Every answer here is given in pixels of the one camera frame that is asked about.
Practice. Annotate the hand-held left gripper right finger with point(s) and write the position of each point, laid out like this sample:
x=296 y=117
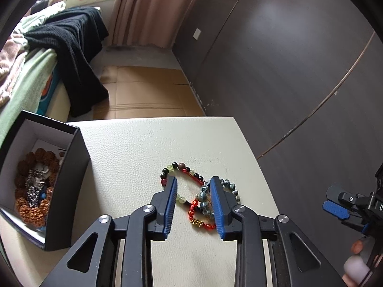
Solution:
x=217 y=209

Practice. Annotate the pink curtain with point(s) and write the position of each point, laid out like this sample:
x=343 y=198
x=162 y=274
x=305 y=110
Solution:
x=143 y=12

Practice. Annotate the black knitted blanket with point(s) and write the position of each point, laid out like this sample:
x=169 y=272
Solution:
x=68 y=44

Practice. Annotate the beige fleece blanket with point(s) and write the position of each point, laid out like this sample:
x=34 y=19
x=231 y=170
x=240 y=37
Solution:
x=9 y=65

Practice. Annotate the person's right hand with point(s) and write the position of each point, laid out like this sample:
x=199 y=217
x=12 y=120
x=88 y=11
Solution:
x=356 y=266

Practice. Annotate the black cardboard box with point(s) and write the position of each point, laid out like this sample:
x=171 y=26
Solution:
x=68 y=191

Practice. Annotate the dark grey wardrobe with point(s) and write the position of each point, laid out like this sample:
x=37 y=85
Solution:
x=284 y=65

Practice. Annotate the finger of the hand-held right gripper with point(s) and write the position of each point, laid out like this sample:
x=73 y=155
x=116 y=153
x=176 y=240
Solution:
x=335 y=210
x=338 y=194

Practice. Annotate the white wall socket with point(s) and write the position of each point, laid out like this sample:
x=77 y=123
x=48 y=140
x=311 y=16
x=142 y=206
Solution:
x=196 y=33

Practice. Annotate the pale green floral quilt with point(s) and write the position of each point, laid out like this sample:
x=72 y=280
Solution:
x=33 y=18

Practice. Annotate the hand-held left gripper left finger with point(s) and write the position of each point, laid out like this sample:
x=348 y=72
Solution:
x=171 y=206

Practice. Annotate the cardboard floor sheet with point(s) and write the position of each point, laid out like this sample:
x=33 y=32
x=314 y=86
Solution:
x=143 y=89

